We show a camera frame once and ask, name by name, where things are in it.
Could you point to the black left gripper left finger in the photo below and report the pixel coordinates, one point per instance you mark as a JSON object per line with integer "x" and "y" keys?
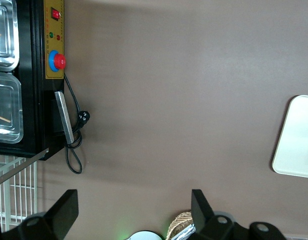
{"x": 64, "y": 212}

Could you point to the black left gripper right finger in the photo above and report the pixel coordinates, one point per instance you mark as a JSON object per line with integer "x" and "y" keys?
{"x": 201, "y": 212}

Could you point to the cream plastic tray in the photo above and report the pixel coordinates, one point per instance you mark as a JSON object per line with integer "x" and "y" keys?
{"x": 296, "y": 140}

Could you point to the steel tray in machine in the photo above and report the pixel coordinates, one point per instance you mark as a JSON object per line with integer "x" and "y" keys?
{"x": 6, "y": 105}
{"x": 4, "y": 32}

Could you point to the wicker basket with foil containers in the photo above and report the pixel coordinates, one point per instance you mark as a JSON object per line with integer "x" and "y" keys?
{"x": 180, "y": 221}

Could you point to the aluminium foil container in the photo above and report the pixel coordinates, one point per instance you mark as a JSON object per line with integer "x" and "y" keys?
{"x": 185, "y": 232}

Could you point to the black sealing machine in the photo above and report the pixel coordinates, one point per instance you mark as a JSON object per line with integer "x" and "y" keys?
{"x": 31, "y": 100}

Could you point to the red emergency stop button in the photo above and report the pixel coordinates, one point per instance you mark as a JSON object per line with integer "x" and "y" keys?
{"x": 59, "y": 61}

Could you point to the yellow control panel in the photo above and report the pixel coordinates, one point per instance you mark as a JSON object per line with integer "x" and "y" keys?
{"x": 54, "y": 40}

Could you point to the red rocker switch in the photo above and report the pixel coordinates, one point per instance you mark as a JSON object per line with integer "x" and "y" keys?
{"x": 56, "y": 14}

